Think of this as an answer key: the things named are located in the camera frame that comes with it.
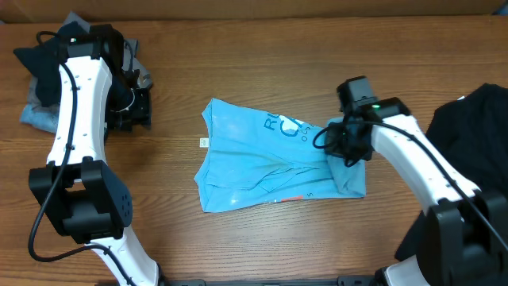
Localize light blue t-shirt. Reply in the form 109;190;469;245
194;99;366;213

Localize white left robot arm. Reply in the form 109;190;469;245
29;25;164;285

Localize blue denim folded jeans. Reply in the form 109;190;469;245
20;103;60;133

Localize grey folded shorts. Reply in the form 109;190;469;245
20;12;152;124

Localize dark teal folded garment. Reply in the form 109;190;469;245
13;21;87;107

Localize black t-shirt pile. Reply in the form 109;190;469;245
394;82;508;263

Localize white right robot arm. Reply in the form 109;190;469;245
320;76;507;286

